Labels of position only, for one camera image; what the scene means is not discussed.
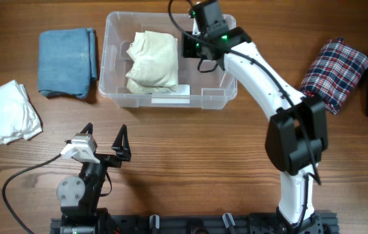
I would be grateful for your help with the blue denim cloth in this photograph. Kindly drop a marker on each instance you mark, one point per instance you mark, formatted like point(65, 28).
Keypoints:
point(67, 62)

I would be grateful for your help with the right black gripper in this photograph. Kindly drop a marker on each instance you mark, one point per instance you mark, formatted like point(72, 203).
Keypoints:
point(188, 49)

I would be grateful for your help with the cream cloth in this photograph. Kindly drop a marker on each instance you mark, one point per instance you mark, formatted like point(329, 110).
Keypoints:
point(155, 63)

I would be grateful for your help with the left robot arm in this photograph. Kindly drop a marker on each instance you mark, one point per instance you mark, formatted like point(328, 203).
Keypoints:
point(79, 195)

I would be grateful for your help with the plaid flannel shirt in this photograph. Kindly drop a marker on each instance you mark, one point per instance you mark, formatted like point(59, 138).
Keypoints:
point(334, 74)

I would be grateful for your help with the clear plastic storage container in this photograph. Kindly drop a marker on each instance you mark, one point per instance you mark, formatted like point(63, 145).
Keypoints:
point(201, 83)

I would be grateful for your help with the white printed shirt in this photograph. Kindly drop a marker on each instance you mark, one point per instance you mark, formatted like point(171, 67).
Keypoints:
point(18, 118)

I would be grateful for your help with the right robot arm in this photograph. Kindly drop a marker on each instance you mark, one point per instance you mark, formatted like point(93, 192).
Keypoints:
point(297, 132)

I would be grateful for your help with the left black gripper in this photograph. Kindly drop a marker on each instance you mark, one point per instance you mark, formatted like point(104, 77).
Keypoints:
point(123, 151)

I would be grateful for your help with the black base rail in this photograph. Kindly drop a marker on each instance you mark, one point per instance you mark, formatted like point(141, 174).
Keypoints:
point(321, 223)

